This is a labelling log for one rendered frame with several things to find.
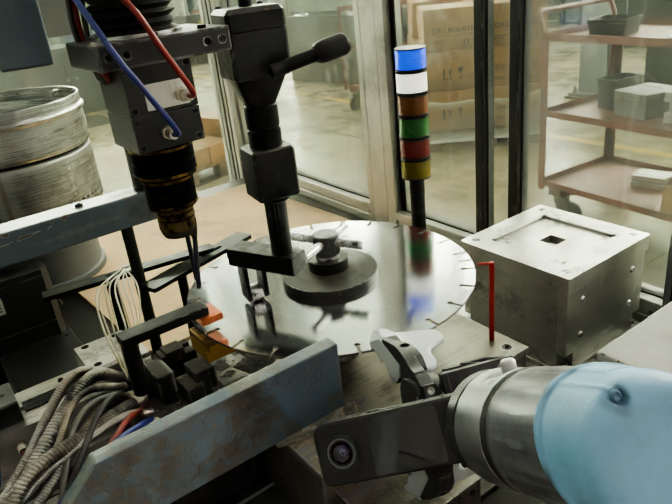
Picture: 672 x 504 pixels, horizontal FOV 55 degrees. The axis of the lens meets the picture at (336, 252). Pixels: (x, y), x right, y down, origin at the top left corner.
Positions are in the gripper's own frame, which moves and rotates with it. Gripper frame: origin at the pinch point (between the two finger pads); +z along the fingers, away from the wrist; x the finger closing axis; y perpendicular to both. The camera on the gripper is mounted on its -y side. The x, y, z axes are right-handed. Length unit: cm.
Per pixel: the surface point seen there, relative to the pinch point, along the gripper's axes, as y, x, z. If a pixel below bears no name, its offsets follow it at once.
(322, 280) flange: -1.2, 14.4, 8.9
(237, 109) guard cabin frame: 9, 74, 107
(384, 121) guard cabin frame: 29, 47, 55
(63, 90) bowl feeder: -30, 68, 68
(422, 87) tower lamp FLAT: 21.9, 39.1, 20.3
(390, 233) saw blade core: 11.2, 19.4, 18.3
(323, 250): -0.3, 17.6, 8.6
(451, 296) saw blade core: 10.5, 9.3, 2.5
